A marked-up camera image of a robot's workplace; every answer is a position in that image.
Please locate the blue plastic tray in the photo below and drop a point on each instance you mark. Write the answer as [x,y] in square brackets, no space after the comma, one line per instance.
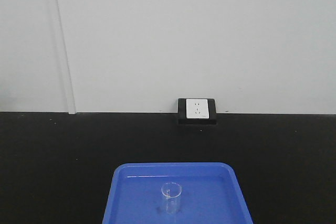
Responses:
[210,194]

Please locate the clear glass beaker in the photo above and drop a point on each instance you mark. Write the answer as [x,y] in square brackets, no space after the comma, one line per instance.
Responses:
[171,197]

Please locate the white power socket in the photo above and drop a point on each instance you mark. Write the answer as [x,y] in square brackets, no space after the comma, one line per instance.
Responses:
[197,109]

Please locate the black socket housing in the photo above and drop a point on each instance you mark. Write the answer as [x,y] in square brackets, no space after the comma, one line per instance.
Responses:
[181,114]

